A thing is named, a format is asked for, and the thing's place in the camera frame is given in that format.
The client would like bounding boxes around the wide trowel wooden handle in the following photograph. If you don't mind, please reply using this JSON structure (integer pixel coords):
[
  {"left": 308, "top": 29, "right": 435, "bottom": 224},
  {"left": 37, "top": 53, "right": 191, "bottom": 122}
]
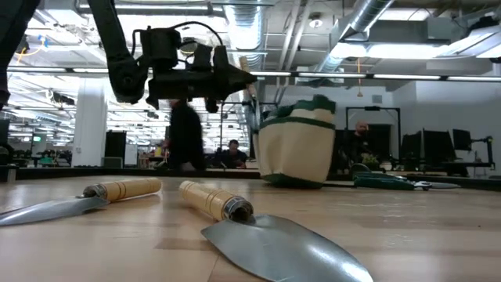
[{"left": 178, "top": 179, "right": 375, "bottom": 282}]

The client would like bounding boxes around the silver garden tool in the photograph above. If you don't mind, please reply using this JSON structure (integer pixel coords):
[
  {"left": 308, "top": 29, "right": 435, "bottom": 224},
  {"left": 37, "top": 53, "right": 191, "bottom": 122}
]
[{"left": 413, "top": 179, "right": 462, "bottom": 192}]

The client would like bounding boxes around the white pillar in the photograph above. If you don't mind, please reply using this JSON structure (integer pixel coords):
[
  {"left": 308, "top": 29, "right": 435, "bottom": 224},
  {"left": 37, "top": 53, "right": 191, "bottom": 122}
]
[{"left": 71, "top": 78, "right": 109, "bottom": 168}]

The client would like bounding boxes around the black curved handle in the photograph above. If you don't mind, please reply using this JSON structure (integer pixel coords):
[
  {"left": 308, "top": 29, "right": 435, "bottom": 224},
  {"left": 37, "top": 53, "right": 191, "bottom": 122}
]
[{"left": 349, "top": 162, "right": 372, "bottom": 176}]

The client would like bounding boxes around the black ceiling-hung device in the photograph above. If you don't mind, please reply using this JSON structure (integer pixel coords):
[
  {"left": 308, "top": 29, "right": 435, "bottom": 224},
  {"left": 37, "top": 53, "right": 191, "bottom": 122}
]
[{"left": 15, "top": 34, "right": 31, "bottom": 54}]

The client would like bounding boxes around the silver ventilation duct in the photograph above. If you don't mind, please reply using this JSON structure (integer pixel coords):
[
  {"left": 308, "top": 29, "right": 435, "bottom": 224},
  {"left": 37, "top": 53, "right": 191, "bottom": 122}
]
[
  {"left": 225, "top": 0, "right": 271, "bottom": 71},
  {"left": 312, "top": 0, "right": 395, "bottom": 74}
]

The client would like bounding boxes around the person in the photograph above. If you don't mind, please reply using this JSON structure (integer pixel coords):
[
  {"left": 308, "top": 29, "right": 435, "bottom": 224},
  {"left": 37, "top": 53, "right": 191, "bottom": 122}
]
[
  {"left": 167, "top": 99, "right": 207, "bottom": 172},
  {"left": 220, "top": 139, "right": 249, "bottom": 170},
  {"left": 344, "top": 120, "right": 377, "bottom": 173}
]

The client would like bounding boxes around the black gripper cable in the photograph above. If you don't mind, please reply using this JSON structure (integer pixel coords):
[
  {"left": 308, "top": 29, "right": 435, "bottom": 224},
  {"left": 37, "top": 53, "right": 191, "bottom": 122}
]
[{"left": 131, "top": 21, "right": 225, "bottom": 56}]

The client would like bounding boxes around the black frame stand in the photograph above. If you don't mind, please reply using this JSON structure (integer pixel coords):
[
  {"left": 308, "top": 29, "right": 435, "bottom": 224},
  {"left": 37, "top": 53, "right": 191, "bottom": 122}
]
[{"left": 344, "top": 105, "right": 402, "bottom": 173}]

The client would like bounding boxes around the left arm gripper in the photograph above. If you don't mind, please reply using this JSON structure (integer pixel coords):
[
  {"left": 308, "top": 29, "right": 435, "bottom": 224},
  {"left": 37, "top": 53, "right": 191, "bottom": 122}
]
[{"left": 147, "top": 69, "right": 258, "bottom": 114}]

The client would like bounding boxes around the black cabinet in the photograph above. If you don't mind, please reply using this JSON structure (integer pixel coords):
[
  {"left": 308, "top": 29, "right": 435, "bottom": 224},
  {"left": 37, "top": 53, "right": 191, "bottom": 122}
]
[{"left": 104, "top": 130, "right": 128, "bottom": 168}]

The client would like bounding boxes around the small potted plant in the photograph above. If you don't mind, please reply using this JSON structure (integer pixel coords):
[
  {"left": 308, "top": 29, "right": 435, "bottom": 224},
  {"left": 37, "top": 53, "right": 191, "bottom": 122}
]
[{"left": 362, "top": 153, "right": 380, "bottom": 172}]

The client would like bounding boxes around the narrow trowel wooden handle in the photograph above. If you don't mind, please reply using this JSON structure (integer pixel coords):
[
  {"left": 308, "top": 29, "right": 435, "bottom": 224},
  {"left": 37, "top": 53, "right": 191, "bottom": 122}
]
[{"left": 0, "top": 177, "right": 163, "bottom": 228}]

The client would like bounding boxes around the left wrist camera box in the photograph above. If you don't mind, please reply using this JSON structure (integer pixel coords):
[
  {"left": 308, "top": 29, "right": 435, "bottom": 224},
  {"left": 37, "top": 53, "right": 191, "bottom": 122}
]
[{"left": 190, "top": 42, "right": 231, "bottom": 75}]

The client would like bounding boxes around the black monitor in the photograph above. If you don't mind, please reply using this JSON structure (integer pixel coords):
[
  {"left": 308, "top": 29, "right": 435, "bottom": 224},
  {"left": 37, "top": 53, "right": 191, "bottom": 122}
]
[
  {"left": 422, "top": 128, "right": 457, "bottom": 169},
  {"left": 399, "top": 132, "right": 424, "bottom": 172}
]

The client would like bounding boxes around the black monitor on arm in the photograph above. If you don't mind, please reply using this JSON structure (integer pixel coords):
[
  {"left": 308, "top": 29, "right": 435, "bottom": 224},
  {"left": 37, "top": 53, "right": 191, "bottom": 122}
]
[{"left": 452, "top": 128, "right": 496, "bottom": 170}]

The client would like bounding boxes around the yellow hanging cord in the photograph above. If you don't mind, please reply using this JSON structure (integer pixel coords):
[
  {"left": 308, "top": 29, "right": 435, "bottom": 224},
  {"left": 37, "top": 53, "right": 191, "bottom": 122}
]
[{"left": 355, "top": 57, "right": 363, "bottom": 99}]

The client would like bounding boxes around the cream green-trimmed gardening bag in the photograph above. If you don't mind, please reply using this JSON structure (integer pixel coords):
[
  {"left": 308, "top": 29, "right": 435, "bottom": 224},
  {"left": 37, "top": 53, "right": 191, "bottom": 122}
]
[{"left": 252, "top": 93, "right": 337, "bottom": 190}]

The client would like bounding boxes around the small whiteboard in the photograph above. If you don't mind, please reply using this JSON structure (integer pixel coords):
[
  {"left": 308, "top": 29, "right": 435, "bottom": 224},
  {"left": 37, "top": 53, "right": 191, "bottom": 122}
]
[{"left": 124, "top": 143, "right": 139, "bottom": 166}]

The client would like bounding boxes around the black desk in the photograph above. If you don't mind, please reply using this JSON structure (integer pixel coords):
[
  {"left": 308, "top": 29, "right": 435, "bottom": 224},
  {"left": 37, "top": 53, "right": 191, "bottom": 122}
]
[{"left": 442, "top": 160, "right": 496, "bottom": 177}]

